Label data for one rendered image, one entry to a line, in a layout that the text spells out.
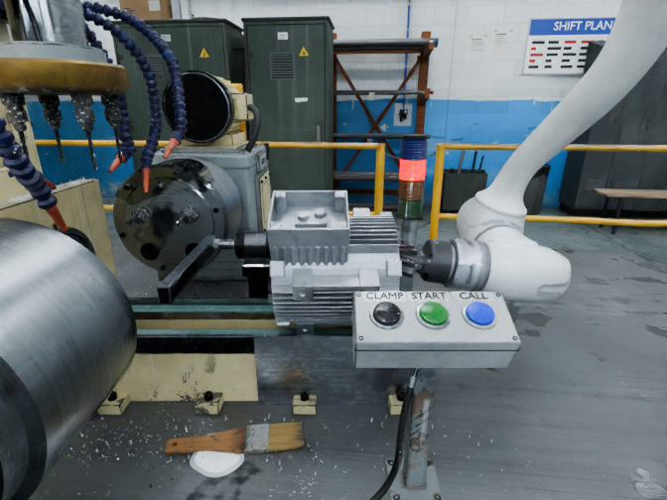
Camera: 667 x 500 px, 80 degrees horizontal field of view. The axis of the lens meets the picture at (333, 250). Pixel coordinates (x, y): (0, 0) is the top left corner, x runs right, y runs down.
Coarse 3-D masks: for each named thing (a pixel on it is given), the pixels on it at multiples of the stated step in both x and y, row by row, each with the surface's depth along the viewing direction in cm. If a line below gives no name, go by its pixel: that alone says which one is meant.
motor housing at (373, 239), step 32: (352, 224) 64; (384, 224) 65; (352, 256) 62; (384, 256) 62; (288, 288) 62; (320, 288) 61; (352, 288) 61; (384, 288) 62; (288, 320) 66; (320, 320) 66
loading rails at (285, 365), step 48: (144, 336) 65; (192, 336) 65; (240, 336) 65; (288, 336) 64; (336, 336) 64; (144, 384) 68; (192, 384) 68; (240, 384) 68; (288, 384) 67; (336, 384) 67; (384, 384) 67
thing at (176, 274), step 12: (204, 240) 79; (192, 252) 72; (204, 252) 75; (180, 264) 67; (192, 264) 68; (168, 276) 62; (180, 276) 63; (192, 276) 68; (168, 288) 59; (180, 288) 63; (168, 300) 59
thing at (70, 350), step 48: (0, 240) 38; (48, 240) 41; (0, 288) 33; (48, 288) 37; (96, 288) 42; (0, 336) 31; (48, 336) 34; (96, 336) 40; (0, 384) 30; (48, 384) 33; (96, 384) 40; (0, 432) 29; (48, 432) 33; (0, 480) 30
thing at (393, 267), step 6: (270, 264) 60; (276, 264) 60; (282, 264) 60; (390, 264) 60; (396, 264) 60; (270, 270) 60; (276, 270) 60; (282, 270) 60; (390, 270) 60; (396, 270) 60; (270, 276) 60; (276, 276) 60; (282, 276) 60; (390, 276) 60; (396, 276) 60; (282, 324) 68; (288, 324) 68
